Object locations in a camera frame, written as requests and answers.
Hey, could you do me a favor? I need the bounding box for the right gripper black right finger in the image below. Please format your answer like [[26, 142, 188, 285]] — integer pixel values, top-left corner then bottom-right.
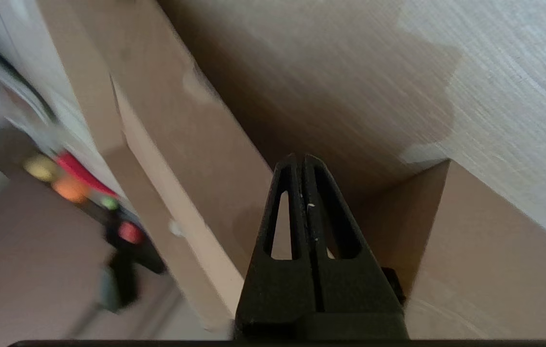
[[302, 154, 410, 340]]

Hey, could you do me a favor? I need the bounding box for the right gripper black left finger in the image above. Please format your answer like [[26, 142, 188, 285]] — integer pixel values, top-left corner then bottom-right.
[[234, 153, 324, 340]]

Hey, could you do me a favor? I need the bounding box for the brown cardboard shoe box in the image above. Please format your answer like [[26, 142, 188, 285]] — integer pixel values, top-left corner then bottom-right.
[[37, 0, 546, 340]]

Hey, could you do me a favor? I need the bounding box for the small red toy vegetable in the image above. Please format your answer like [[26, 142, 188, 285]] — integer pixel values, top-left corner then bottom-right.
[[118, 221, 146, 245]]

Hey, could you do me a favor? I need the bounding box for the purple toy eggplant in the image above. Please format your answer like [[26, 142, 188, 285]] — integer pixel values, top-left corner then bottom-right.
[[95, 194, 129, 232]]

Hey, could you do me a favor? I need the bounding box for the red toy chili pepper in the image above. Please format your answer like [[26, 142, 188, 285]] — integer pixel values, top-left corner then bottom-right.
[[55, 150, 120, 199]]

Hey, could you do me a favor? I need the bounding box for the orange toy fruit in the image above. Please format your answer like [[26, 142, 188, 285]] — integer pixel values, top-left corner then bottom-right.
[[52, 176, 91, 204]]

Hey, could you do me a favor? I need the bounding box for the yellow toy fruit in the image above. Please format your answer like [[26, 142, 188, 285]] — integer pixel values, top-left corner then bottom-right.
[[23, 154, 60, 183]]

